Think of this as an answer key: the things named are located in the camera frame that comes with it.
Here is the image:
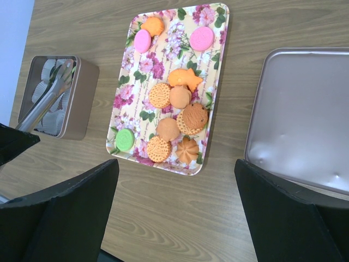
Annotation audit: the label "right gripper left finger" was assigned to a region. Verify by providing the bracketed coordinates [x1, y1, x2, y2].
[1, 159, 119, 261]

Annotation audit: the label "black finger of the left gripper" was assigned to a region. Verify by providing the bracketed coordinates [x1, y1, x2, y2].
[0, 124, 40, 166]

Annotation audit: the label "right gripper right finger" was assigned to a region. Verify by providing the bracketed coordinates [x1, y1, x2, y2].
[234, 159, 348, 261]

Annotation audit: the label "metal tongs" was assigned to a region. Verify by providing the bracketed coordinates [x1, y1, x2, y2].
[15, 59, 74, 133]

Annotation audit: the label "brown cookie tin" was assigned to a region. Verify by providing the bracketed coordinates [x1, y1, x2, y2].
[18, 55, 99, 140]

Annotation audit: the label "brown tin lid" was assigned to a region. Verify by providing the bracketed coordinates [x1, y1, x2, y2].
[244, 47, 348, 195]

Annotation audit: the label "green cookie lower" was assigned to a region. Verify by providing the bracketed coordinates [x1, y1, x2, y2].
[115, 128, 135, 151]

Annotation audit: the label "patterned round biscuit lower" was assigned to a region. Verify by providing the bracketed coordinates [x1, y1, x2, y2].
[147, 135, 172, 163]

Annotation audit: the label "patterned round biscuit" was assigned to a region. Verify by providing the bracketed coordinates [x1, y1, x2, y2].
[147, 135, 172, 163]
[148, 83, 171, 109]

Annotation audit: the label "orange swirl cookie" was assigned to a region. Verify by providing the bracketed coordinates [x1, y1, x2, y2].
[176, 137, 199, 165]

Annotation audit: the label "brown shell cookie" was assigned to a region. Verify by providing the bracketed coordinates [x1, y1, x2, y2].
[156, 117, 180, 142]

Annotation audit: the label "chocolate chip cookie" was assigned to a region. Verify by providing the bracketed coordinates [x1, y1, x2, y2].
[183, 103, 208, 129]

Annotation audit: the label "square waffle biscuit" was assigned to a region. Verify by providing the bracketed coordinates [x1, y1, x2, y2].
[176, 110, 207, 135]

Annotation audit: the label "floral serving tray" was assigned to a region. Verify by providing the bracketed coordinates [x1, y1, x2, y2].
[106, 3, 230, 176]

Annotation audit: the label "patterned round biscuit upper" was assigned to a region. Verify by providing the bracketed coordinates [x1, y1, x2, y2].
[148, 83, 171, 109]

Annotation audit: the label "pink round cookie left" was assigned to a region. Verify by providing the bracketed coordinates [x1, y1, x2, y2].
[134, 29, 152, 53]

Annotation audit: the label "pink round cookie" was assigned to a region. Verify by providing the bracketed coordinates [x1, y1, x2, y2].
[189, 26, 215, 51]
[134, 29, 152, 53]

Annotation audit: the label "plain orange round cookie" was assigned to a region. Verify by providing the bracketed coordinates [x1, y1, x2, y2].
[170, 85, 191, 109]

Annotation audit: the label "orange fish cookie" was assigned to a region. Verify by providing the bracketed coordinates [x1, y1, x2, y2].
[167, 68, 203, 93]

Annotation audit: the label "orange shell cookie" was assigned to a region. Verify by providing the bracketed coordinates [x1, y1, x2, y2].
[141, 17, 165, 37]

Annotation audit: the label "pink round cookie right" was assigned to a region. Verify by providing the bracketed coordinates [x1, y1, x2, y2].
[189, 26, 215, 51]

